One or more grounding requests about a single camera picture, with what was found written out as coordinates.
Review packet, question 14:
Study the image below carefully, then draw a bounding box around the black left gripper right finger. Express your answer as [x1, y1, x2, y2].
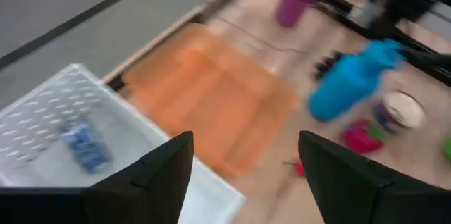
[298, 130, 451, 224]

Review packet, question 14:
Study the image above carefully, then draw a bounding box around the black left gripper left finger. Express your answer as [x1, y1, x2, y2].
[0, 130, 194, 224]

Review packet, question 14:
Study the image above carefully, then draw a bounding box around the red toy strawberry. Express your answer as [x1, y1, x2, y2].
[340, 118, 387, 155]

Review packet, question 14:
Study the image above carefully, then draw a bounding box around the small red toy cherry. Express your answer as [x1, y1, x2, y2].
[283, 159, 307, 178]

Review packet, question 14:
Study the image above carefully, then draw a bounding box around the blue label can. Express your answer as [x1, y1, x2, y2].
[58, 120, 113, 175]

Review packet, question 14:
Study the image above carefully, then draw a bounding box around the blue squeeze bottle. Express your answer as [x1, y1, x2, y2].
[307, 38, 407, 123]

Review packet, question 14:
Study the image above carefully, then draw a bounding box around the black toy grape bunch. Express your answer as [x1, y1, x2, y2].
[312, 51, 345, 81]

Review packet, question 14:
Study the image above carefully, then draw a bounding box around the small can cream lid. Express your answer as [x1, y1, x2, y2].
[372, 89, 426, 134]

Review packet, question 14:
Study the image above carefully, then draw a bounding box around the green toy apple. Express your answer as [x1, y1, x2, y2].
[442, 137, 451, 163]

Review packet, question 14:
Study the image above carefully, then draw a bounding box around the white perforated bin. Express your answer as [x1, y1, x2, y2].
[0, 63, 247, 224]

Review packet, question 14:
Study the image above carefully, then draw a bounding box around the orange translucent bin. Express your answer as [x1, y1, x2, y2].
[121, 23, 300, 179]

